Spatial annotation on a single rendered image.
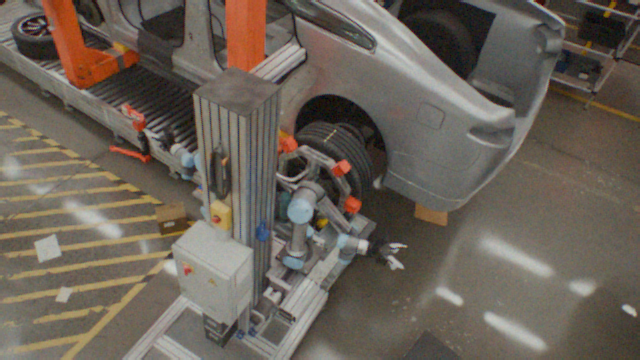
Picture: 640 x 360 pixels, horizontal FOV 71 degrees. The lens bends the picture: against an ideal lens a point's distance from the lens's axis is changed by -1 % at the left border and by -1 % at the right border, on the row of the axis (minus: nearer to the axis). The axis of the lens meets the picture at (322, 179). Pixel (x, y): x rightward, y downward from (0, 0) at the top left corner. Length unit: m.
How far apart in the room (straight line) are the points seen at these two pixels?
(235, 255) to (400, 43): 1.57
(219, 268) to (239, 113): 0.82
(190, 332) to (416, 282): 1.78
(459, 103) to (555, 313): 2.10
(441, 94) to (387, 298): 1.68
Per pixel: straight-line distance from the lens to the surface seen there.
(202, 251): 2.26
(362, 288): 3.65
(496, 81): 4.59
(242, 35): 2.67
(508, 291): 4.09
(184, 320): 3.24
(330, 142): 2.92
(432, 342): 3.19
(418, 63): 2.81
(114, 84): 5.09
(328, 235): 3.61
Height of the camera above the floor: 3.08
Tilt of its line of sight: 45 degrees down
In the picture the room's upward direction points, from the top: 10 degrees clockwise
